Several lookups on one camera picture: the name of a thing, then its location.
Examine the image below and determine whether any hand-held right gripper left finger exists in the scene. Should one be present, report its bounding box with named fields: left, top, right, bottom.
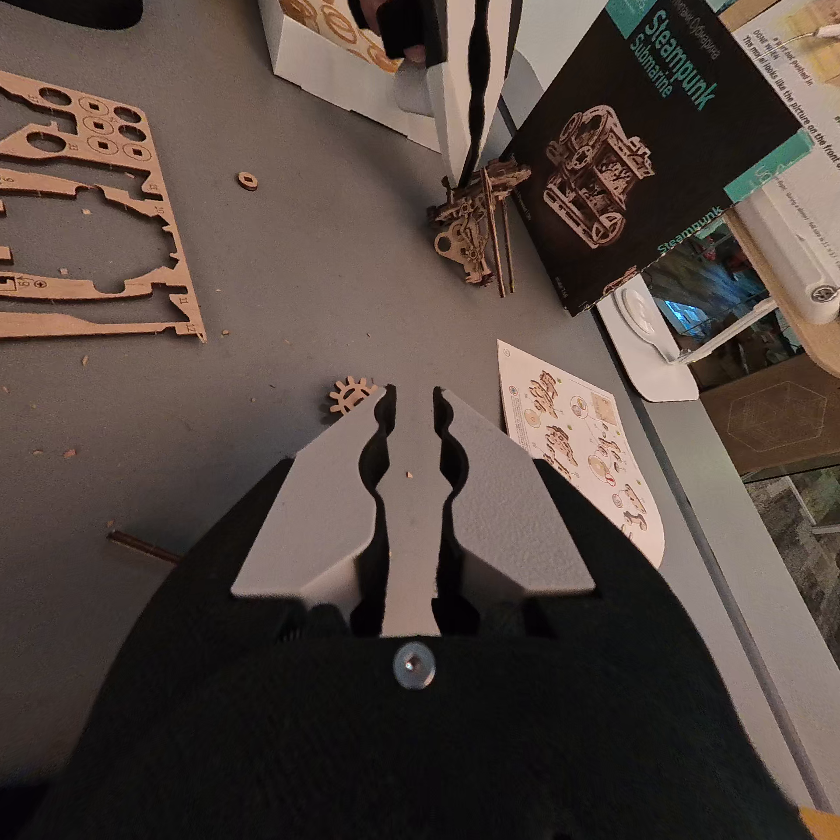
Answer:
left=230, top=385, right=397, bottom=637

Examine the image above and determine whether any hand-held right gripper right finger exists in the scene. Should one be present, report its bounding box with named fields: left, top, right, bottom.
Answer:
left=432, top=387, right=597, bottom=637

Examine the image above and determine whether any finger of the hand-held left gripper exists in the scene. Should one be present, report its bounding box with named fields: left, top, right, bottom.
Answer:
left=427, top=0, right=487, bottom=186
left=467, top=0, right=524, bottom=179

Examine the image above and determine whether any wooden gear with axle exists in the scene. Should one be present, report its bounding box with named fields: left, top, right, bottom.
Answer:
left=328, top=375, right=385, bottom=417

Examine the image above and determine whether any partly built wooden model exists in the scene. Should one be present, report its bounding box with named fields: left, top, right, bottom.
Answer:
left=427, top=161, right=532, bottom=296

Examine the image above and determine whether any black model kit box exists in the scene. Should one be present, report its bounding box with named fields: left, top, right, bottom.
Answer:
left=499, top=0, right=815, bottom=317

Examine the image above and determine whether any laser-cut plywood parts sheet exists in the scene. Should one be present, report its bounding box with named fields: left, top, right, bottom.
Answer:
left=0, top=69, right=207, bottom=343

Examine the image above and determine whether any person's left hand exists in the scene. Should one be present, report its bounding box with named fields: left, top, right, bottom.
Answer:
left=348, top=0, right=429, bottom=64

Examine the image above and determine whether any open instruction booklet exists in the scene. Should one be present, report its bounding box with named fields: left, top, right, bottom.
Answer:
left=497, top=339, right=665, bottom=568

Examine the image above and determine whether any white cardboard box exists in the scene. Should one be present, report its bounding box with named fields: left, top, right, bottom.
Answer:
left=258, top=0, right=441, bottom=153

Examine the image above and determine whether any thin wooden strip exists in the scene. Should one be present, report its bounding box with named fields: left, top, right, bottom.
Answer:
left=107, top=530, right=181, bottom=565

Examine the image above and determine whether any printed task instruction sheet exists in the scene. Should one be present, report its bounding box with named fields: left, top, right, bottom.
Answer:
left=718, top=0, right=840, bottom=326

